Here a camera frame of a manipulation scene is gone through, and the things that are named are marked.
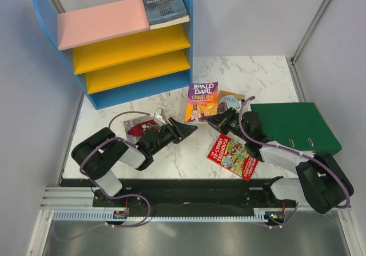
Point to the Charlie Chocolate Factory book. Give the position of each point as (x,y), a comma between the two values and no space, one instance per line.
(202,101)

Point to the aluminium frame post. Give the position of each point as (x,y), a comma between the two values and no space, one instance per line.
(324,5)

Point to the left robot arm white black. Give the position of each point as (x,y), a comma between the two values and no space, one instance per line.
(100,152)

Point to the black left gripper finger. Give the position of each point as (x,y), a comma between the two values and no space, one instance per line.
(182,127)
(182,134)

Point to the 13-Storey Treehouse red book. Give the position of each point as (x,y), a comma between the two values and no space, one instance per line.
(233,156)

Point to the Nineteen Eighty-Four blue book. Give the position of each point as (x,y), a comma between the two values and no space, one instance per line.
(164,13)

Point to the green lever arch file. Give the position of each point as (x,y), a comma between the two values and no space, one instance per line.
(298,125)

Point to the colourful blue wooden bookshelf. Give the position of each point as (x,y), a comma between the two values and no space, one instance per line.
(114,55)

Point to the light blue cable duct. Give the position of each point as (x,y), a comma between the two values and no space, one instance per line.
(112,215)

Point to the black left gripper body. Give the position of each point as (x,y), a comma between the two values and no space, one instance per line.
(166,136)

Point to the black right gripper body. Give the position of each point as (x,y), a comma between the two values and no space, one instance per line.
(233,126)

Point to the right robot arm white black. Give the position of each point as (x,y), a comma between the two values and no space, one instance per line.
(320,181)

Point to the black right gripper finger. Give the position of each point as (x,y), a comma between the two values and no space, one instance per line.
(215,123)
(227,115)

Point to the Hamlet picture book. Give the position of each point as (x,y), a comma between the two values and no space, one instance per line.
(135,128)

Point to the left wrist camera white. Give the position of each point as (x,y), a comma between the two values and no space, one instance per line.
(159,117)

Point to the Othello tan picture book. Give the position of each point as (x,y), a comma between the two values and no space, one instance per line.
(227,99)

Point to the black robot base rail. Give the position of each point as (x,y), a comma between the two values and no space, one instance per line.
(194,196)

